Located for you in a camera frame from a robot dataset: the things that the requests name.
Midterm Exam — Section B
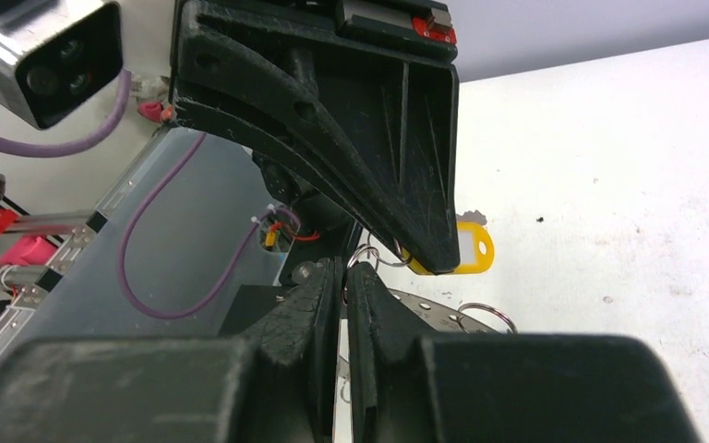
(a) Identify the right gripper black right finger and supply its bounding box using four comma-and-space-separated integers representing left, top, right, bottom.
346, 263, 699, 442

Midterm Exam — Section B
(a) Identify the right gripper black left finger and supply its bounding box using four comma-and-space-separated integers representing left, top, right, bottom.
0, 258, 342, 442

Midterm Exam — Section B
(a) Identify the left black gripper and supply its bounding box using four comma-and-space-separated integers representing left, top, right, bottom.
173, 0, 460, 274

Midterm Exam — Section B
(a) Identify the large metal ring disc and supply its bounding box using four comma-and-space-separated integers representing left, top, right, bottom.
332, 287, 502, 443

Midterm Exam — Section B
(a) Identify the yellow key tag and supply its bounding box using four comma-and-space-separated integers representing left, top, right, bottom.
402, 221, 495, 276

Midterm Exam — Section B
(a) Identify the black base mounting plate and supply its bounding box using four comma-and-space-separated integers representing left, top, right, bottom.
219, 153, 363, 336

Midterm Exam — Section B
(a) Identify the small silver split ring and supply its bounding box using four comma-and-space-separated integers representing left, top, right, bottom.
346, 232, 414, 270

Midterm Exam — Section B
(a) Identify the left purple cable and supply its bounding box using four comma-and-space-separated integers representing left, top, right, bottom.
0, 66, 306, 321

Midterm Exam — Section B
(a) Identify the aluminium frame rail front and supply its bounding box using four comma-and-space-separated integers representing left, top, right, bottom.
0, 126, 170, 357

